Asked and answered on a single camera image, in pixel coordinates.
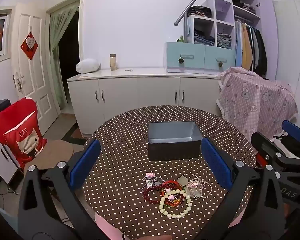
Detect pale green bead bracelet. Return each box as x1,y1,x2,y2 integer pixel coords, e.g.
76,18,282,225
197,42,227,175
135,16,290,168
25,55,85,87
159,189,192,218

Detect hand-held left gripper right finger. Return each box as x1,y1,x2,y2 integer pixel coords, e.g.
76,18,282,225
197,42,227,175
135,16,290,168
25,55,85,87
201,137,285,240

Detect white panel door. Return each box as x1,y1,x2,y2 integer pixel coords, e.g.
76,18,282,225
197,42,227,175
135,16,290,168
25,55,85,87
11,4,59,135

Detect silver door handle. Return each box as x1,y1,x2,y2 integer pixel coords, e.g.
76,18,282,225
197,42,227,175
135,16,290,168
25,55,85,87
14,72,25,92

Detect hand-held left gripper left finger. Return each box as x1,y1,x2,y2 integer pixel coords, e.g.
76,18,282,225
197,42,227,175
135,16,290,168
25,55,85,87
17,138,108,240

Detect red string bracelet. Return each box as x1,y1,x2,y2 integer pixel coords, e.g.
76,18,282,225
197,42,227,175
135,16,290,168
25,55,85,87
160,180,185,207

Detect grey metal handrail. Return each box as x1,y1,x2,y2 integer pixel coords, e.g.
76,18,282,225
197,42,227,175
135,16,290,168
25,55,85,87
174,0,213,43

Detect folded jeans stack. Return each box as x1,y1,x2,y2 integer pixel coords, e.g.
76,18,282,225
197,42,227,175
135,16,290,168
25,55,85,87
194,30,215,46

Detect black folded clothes stack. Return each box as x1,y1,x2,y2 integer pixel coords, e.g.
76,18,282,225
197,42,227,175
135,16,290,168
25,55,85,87
232,0,256,14

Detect grey folded clothes stack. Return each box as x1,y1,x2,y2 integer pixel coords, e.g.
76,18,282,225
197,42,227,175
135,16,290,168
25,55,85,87
217,32,232,48

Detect floor cables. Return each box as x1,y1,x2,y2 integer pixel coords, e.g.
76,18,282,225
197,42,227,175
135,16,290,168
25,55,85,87
0,187,19,198

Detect row of hanging clothes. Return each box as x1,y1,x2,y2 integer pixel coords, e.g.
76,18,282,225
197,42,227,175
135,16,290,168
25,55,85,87
235,20,268,78

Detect silver chain necklace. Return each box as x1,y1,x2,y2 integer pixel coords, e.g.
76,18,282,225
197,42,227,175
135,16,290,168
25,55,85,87
143,172,165,190

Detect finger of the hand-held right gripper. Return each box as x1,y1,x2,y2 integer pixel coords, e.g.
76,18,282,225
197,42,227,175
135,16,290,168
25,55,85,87
251,132,300,173
281,119,300,145

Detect dark red bead bracelet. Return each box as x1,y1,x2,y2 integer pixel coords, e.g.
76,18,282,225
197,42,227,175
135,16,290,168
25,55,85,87
143,185,165,204

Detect white pillow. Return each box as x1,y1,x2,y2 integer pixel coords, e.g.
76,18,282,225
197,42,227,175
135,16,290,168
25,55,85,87
75,58,101,74

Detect dark folded clothes stack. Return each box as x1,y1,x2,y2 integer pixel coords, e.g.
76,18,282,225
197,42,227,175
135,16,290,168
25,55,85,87
187,6,212,18

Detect teal two-drawer chest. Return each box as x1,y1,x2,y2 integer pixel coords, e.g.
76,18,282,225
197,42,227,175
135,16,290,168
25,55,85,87
164,42,237,73

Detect white sideboard cabinet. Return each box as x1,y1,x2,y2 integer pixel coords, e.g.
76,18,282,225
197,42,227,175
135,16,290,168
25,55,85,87
67,67,224,138

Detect red chair cover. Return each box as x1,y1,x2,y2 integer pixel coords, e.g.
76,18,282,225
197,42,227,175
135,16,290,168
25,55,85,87
0,97,48,169

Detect grey metal box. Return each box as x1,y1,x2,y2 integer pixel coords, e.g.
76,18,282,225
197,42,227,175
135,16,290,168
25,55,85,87
147,121,203,162

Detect white low cabinet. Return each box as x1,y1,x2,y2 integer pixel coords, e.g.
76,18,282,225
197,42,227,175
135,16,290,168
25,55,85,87
0,120,19,184

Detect red diamond door decoration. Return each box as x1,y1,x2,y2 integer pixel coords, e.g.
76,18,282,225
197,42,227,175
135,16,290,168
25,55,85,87
20,32,38,60

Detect pink printed blanket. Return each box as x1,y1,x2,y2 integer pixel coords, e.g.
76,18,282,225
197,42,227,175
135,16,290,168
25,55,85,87
216,67,298,140

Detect white shelving wardrobe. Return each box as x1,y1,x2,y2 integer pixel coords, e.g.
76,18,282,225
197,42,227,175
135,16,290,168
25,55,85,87
182,0,277,80

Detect pink cloth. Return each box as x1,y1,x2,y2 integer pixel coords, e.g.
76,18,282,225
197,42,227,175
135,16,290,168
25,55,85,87
95,214,124,240

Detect green curtain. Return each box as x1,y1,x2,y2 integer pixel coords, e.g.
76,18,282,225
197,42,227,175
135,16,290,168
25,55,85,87
49,4,80,110

